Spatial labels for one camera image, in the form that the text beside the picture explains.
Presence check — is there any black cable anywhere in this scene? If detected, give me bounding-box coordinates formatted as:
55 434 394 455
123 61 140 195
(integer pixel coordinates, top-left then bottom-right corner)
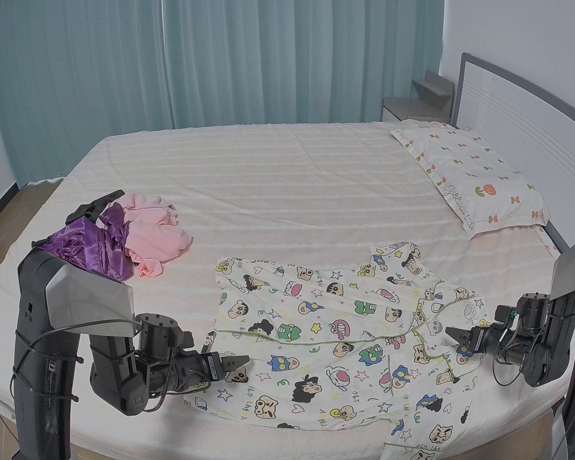
491 348 527 387

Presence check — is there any bed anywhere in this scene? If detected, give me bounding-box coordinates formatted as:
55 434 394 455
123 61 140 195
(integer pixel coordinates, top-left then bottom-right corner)
0 52 575 460

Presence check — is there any blue-green curtain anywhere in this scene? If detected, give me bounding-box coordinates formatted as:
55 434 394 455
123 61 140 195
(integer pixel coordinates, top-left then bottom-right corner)
160 0 446 130
0 0 166 188

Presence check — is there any white printed pyjama top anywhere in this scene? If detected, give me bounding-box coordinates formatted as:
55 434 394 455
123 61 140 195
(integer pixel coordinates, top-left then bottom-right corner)
182 240 489 460

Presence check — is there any grey bedside table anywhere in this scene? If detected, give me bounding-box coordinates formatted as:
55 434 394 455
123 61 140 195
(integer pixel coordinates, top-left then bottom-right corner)
382 69 456 124

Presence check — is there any pink garment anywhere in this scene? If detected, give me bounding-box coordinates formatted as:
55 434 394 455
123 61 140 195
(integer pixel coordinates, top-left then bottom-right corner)
112 191 194 278

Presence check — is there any purple satin garment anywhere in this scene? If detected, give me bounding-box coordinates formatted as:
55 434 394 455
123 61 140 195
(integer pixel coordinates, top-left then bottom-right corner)
41 204 135 281

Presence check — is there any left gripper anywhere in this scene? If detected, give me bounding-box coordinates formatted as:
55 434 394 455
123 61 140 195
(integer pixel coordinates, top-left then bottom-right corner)
170 351 251 394

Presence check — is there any white printed pillow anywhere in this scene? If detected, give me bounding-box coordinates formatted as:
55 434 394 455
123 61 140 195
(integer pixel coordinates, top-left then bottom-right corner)
389 119 550 242
532 225 561 260

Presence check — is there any black garment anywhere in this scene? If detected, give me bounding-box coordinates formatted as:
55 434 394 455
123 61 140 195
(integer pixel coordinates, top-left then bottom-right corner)
31 190 126 249

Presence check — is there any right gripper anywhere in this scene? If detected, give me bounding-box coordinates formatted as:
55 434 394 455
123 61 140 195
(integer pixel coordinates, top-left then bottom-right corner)
445 326 514 358

